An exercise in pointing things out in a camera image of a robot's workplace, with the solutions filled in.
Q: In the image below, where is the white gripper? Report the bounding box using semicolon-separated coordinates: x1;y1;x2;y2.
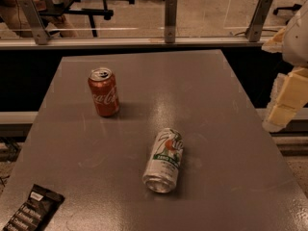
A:
262;4;308;132

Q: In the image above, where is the red Coca-Cola can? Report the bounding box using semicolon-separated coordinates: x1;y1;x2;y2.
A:
88;67;119;116

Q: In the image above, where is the white 7up zero can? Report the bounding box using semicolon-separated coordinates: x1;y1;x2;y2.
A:
142;128;184;193

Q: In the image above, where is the black background table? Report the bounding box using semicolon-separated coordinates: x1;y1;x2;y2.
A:
38;0;141;38

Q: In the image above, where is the black snack packet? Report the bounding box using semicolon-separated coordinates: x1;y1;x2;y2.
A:
1;184;64;231

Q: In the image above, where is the seated person in background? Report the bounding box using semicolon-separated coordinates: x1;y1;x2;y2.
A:
0;0;78;38

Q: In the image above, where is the right metal rail bracket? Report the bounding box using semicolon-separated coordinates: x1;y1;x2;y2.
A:
244;0;273;42

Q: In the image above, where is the metal rail bracket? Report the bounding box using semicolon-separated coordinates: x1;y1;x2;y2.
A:
244;0;273;42
165;0;177;43
18;0;49;45

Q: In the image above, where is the middle metal rail bracket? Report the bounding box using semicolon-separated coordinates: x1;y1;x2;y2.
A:
165;0;177;43

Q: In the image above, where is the left metal rail bracket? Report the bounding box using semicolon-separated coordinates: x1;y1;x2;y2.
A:
18;0;49;45

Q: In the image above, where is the metal guard rail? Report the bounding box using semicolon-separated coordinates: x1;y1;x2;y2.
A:
0;36;270;50

